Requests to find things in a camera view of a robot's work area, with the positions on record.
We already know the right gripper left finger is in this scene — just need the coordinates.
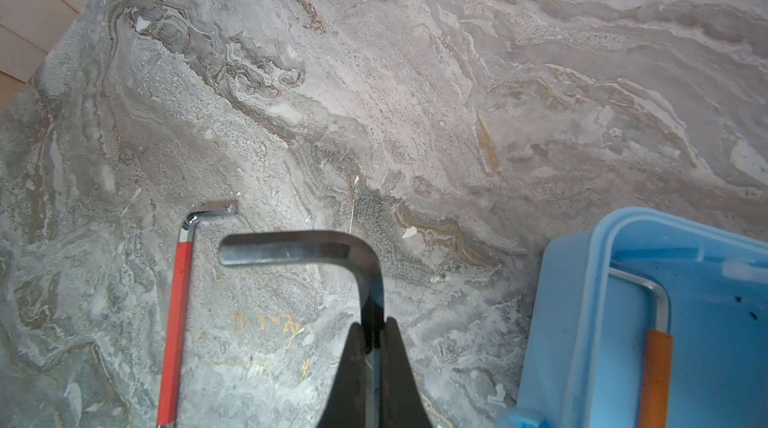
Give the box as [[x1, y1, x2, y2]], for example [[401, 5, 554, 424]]
[[317, 323, 366, 428]]

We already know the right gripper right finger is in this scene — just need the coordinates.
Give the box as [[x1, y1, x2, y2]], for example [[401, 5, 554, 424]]
[[380, 317, 432, 428]]

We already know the silver hex key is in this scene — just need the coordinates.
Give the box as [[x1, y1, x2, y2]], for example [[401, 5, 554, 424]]
[[218, 231, 385, 427]]

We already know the light blue plastic tool box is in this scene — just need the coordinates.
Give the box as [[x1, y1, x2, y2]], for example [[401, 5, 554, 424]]
[[496, 208, 767, 427]]

